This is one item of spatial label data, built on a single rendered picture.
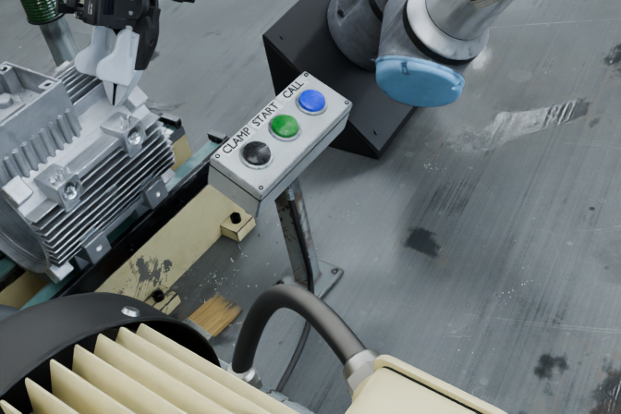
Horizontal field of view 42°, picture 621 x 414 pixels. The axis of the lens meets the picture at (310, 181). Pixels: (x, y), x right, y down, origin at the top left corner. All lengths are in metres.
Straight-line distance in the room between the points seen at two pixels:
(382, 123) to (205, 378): 0.94
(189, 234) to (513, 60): 0.63
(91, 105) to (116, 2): 0.14
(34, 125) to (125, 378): 0.61
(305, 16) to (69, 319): 0.95
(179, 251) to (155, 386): 0.79
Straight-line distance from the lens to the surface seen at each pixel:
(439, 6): 1.00
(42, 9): 1.29
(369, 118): 1.22
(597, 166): 1.20
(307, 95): 0.90
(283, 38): 1.20
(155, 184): 0.99
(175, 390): 0.31
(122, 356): 0.33
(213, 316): 1.05
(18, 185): 0.89
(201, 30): 1.63
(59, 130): 0.93
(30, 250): 1.04
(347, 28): 1.23
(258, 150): 0.85
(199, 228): 1.11
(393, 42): 1.06
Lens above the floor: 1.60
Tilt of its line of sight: 41 degrees down
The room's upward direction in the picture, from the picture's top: 12 degrees counter-clockwise
